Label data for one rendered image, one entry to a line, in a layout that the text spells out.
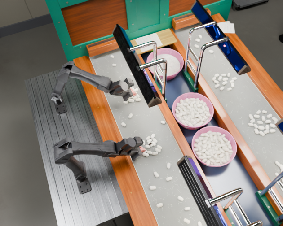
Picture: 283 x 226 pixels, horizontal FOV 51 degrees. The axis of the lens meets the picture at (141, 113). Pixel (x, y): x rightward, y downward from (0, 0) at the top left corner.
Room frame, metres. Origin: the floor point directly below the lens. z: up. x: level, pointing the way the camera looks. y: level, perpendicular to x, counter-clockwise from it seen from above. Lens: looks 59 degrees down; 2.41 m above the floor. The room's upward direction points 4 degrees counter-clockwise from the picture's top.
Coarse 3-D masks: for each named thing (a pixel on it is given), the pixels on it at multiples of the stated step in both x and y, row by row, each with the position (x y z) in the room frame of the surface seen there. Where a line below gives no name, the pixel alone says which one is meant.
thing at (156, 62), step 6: (150, 42) 1.28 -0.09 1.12; (132, 48) 1.24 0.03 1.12; (138, 48) 1.25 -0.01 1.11; (156, 48) 1.28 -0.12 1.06; (156, 54) 1.28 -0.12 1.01; (156, 60) 1.14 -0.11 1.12; (162, 60) 1.13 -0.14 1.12; (138, 66) 1.11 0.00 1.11; (144, 66) 1.10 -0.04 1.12; (150, 66) 1.10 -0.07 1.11; (156, 66) 1.28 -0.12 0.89; (156, 72) 1.27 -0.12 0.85; (162, 72) 1.17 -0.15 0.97; (156, 78) 1.28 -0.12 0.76; (156, 84) 1.27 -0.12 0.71; (162, 84) 1.16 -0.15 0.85; (162, 90) 1.15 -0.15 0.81
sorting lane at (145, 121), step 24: (96, 72) 1.40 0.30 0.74; (120, 72) 1.38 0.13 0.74; (120, 96) 1.17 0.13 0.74; (120, 120) 0.98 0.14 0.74; (144, 120) 0.97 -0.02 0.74; (168, 144) 0.78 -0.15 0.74; (144, 168) 0.64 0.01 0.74; (168, 192) 0.49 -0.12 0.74; (168, 216) 0.36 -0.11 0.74; (192, 216) 0.35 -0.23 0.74
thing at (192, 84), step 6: (204, 24) 1.40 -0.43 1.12; (210, 24) 1.40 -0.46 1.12; (192, 30) 1.36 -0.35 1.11; (210, 42) 1.24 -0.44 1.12; (216, 42) 1.24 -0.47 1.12; (222, 42) 1.25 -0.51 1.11; (204, 48) 1.21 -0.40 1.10; (186, 54) 1.36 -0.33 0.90; (192, 54) 1.30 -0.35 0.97; (186, 60) 1.36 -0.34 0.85; (198, 60) 1.22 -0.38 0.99; (186, 66) 1.35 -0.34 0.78; (192, 66) 1.29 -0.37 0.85; (198, 66) 1.21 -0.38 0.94; (186, 72) 1.36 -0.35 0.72; (198, 72) 1.21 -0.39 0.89; (186, 78) 1.31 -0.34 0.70; (198, 78) 1.21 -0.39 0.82; (192, 84) 1.24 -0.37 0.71
